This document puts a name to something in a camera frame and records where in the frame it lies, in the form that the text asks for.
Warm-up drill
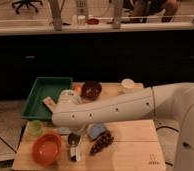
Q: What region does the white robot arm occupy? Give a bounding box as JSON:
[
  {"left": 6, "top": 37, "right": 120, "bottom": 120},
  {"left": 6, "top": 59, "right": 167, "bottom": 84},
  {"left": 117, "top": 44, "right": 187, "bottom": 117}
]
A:
[{"left": 52, "top": 82, "right": 194, "bottom": 171}]

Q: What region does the dark maroon bowl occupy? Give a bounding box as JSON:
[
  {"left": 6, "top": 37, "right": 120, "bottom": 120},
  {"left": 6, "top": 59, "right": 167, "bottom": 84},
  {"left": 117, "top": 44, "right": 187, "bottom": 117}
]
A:
[{"left": 81, "top": 81, "right": 102, "bottom": 100}]

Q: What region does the red plastic bowl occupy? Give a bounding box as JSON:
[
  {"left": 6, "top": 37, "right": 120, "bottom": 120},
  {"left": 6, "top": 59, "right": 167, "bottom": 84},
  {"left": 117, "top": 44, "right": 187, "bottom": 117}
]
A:
[{"left": 31, "top": 133, "right": 62, "bottom": 166}]

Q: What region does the small white cup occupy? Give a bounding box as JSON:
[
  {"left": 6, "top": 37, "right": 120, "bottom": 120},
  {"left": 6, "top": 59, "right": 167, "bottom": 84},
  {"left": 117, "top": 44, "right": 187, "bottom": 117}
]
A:
[{"left": 121, "top": 78, "right": 135, "bottom": 90}]

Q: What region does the white card in tray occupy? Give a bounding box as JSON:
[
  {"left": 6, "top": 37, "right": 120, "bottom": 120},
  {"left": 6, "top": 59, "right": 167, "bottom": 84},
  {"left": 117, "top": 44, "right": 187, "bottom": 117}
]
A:
[{"left": 43, "top": 96, "right": 56, "bottom": 111}]

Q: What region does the brown pine cone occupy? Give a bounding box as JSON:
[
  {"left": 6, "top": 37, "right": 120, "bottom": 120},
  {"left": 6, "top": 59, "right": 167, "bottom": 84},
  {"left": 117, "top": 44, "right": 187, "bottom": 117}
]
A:
[{"left": 90, "top": 131, "right": 114, "bottom": 155}]

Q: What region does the metal measuring cup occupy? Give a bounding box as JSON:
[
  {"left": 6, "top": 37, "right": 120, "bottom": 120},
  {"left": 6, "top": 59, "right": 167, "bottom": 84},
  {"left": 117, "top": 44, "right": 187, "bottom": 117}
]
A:
[{"left": 68, "top": 133, "right": 81, "bottom": 146}]

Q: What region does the small red dish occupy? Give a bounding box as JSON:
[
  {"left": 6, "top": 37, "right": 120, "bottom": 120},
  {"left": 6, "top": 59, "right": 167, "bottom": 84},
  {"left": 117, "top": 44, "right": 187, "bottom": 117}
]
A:
[{"left": 87, "top": 18, "right": 99, "bottom": 25}]

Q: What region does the green plastic tray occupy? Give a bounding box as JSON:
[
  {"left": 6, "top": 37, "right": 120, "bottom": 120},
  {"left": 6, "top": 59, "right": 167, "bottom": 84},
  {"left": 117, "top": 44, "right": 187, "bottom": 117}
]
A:
[{"left": 22, "top": 77, "right": 73, "bottom": 121}]

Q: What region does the small green cup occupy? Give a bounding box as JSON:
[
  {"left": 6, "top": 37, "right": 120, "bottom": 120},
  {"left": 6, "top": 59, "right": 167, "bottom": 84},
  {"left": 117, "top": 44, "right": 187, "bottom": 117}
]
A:
[{"left": 28, "top": 120, "right": 43, "bottom": 136}]

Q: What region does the wooden table board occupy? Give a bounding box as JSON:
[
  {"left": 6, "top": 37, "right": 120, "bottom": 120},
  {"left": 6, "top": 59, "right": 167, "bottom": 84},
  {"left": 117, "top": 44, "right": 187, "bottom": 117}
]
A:
[{"left": 12, "top": 82, "right": 167, "bottom": 171}]

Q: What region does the seated person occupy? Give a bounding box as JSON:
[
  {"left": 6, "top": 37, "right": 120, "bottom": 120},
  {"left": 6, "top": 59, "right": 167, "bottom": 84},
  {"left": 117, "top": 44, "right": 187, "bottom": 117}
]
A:
[{"left": 131, "top": 0, "right": 179, "bottom": 23}]

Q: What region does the black office chair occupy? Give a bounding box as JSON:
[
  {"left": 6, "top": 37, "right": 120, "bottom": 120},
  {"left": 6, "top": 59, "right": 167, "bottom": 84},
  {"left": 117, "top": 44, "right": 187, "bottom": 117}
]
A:
[{"left": 11, "top": 0, "right": 43, "bottom": 14}]

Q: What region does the black floor cable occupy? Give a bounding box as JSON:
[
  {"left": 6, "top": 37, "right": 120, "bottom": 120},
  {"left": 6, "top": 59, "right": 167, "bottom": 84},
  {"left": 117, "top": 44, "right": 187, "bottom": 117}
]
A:
[{"left": 155, "top": 124, "right": 180, "bottom": 132}]

